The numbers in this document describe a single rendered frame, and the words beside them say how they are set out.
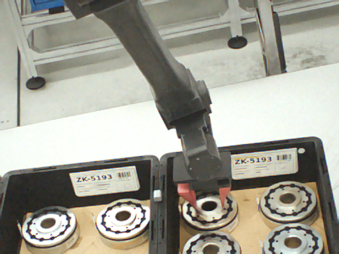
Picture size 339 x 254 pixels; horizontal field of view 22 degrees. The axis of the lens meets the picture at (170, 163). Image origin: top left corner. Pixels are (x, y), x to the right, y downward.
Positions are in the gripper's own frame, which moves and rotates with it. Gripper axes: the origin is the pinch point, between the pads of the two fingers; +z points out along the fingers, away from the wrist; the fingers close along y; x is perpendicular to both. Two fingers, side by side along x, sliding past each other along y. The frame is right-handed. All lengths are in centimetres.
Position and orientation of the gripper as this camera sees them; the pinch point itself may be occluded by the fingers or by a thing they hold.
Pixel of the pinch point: (208, 202)
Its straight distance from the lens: 159.7
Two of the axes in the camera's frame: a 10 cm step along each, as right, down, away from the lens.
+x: 0.3, -6.6, 7.5
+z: 1.6, 7.4, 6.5
